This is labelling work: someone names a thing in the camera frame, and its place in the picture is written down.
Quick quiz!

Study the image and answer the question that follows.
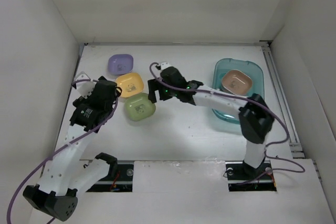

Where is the green plate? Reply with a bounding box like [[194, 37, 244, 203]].
[[124, 93, 156, 121]]

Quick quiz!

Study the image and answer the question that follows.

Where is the brown plate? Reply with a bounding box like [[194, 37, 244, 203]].
[[220, 69, 253, 95]]

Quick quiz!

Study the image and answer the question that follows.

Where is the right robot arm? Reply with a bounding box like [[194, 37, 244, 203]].
[[148, 62, 274, 179]]

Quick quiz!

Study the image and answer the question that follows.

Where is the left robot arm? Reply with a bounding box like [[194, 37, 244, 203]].
[[23, 76, 122, 221]]

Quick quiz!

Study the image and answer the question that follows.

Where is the teal plastic bin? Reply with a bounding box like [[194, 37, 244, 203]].
[[212, 58, 265, 124]]

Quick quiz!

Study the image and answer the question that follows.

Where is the yellow plate on table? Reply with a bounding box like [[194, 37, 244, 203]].
[[116, 72, 144, 98]]

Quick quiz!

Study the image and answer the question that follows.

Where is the purple plate back left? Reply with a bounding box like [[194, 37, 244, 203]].
[[107, 54, 134, 75]]

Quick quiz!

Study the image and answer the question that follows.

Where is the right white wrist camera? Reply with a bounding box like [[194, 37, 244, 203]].
[[159, 62, 172, 71]]

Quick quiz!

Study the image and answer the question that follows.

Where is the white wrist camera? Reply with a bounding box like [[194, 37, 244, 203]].
[[159, 62, 172, 71], [75, 71, 96, 99]]

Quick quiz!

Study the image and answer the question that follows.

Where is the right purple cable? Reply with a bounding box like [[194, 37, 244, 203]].
[[149, 62, 305, 185]]

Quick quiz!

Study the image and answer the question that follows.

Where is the purple cable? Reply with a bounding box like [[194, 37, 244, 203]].
[[6, 78, 119, 224], [149, 62, 305, 185]]

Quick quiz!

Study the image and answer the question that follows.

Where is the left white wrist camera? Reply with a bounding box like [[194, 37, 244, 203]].
[[75, 71, 96, 99]]

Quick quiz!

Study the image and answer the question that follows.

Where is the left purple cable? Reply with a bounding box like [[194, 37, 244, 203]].
[[6, 78, 119, 224]]

